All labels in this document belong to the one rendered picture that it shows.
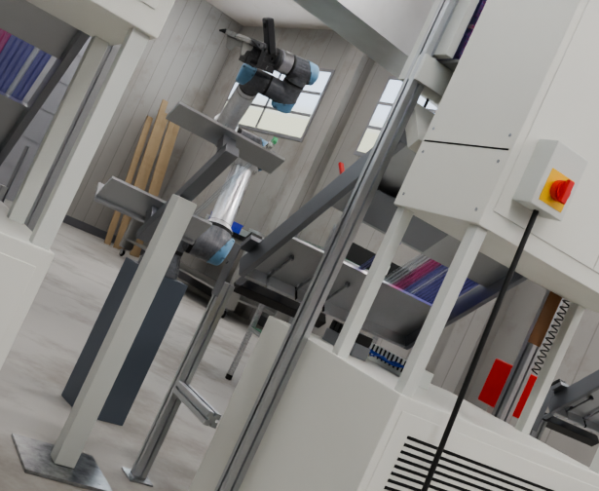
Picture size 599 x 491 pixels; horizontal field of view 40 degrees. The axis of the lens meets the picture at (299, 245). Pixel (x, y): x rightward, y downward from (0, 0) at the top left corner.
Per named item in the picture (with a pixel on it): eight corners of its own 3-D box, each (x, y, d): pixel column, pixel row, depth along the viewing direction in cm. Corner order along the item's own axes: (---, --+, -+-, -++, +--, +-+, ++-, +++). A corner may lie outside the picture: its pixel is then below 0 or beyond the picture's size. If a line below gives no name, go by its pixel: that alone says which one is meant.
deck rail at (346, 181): (238, 275, 248) (239, 258, 252) (243, 278, 249) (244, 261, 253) (400, 141, 204) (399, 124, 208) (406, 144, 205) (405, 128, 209)
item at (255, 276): (243, 278, 249) (244, 258, 254) (402, 348, 281) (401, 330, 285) (245, 276, 248) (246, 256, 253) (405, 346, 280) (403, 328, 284)
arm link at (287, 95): (261, 96, 286) (276, 68, 282) (289, 111, 289) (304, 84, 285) (260, 102, 279) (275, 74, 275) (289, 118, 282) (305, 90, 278)
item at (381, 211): (323, 212, 225) (322, 198, 229) (487, 297, 257) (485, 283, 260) (406, 144, 205) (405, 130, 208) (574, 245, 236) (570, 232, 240)
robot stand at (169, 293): (60, 395, 296) (126, 256, 298) (103, 406, 307) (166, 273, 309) (78, 415, 282) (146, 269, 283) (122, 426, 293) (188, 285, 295)
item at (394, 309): (246, 269, 250) (246, 260, 252) (404, 340, 281) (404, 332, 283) (283, 238, 238) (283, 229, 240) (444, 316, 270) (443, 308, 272)
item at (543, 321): (524, 340, 224) (576, 225, 226) (538, 346, 227) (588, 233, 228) (527, 341, 223) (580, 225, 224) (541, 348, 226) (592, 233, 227)
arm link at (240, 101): (206, 124, 319) (248, 52, 278) (232, 136, 322) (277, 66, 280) (197, 146, 314) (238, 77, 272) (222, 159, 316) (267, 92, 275)
